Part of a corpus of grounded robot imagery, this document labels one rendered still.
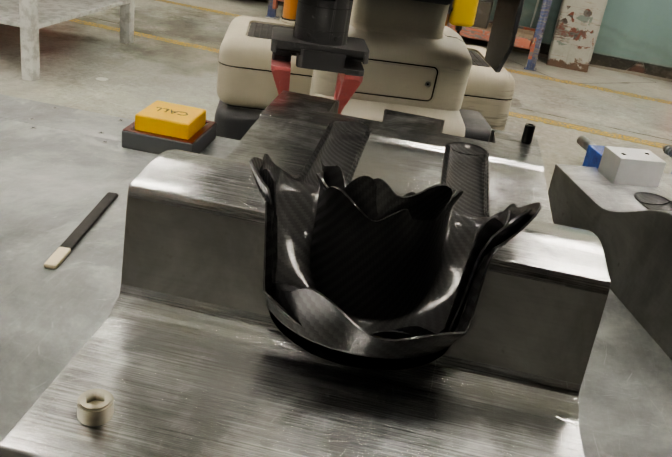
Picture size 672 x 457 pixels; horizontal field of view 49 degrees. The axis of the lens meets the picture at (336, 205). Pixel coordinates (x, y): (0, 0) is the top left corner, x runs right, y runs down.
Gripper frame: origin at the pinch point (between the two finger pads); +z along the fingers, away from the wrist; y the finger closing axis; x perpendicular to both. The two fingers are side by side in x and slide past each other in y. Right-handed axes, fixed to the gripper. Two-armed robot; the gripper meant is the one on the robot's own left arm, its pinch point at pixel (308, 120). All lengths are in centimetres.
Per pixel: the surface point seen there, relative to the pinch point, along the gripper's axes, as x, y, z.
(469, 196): -25.2, 11.9, -3.5
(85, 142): -2.4, -23.6, 4.8
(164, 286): -42.3, -9.7, -3.0
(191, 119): -1.8, -12.6, 1.0
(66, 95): 254, -93, 86
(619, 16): 463, 251, 41
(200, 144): -2.3, -11.4, 3.5
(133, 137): -3.2, -18.4, 3.3
